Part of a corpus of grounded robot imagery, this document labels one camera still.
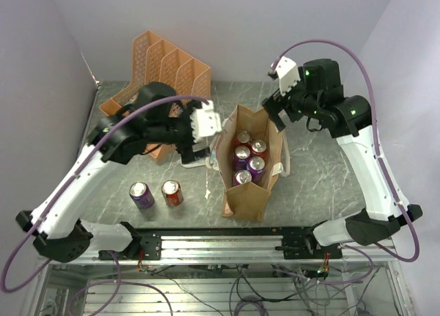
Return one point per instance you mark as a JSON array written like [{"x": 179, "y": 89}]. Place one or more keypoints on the purple fanta can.
[
  {"x": 241, "y": 177},
  {"x": 256, "y": 166},
  {"x": 241, "y": 156},
  {"x": 141, "y": 195}
]

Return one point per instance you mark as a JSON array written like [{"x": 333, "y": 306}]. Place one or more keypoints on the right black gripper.
[{"x": 276, "y": 102}]

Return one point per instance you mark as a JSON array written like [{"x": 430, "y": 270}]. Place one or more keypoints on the aluminium frame rail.
[{"x": 246, "y": 249}]

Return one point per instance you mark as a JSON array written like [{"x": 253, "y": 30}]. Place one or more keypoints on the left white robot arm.
[{"x": 157, "y": 116}]

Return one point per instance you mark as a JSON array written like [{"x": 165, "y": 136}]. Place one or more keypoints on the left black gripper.
[{"x": 187, "y": 150}]

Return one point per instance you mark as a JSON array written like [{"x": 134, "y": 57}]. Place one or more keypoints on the orange plastic file organizer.
[{"x": 165, "y": 67}]

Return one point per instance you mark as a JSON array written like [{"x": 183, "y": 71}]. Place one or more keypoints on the burlap canvas tote bag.
[{"x": 247, "y": 202}]

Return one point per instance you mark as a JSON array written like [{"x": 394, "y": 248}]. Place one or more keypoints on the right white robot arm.
[{"x": 314, "y": 91}]

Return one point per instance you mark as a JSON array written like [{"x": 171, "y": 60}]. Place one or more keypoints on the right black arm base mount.
[{"x": 305, "y": 247}]

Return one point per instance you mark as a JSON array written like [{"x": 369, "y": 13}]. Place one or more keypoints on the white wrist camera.
[
  {"x": 205, "y": 122},
  {"x": 287, "y": 73}
]

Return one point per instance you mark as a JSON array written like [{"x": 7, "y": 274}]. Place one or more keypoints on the red cola can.
[
  {"x": 242, "y": 138},
  {"x": 258, "y": 148},
  {"x": 172, "y": 193}
]

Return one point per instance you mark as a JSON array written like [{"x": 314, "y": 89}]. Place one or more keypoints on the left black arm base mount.
[{"x": 147, "y": 247}]

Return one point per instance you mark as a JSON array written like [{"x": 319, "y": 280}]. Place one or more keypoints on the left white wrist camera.
[{"x": 205, "y": 122}]

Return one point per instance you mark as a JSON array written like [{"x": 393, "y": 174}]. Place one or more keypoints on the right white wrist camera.
[{"x": 287, "y": 73}]

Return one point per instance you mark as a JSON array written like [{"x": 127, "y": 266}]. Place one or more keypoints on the blue correction tape package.
[{"x": 200, "y": 162}]

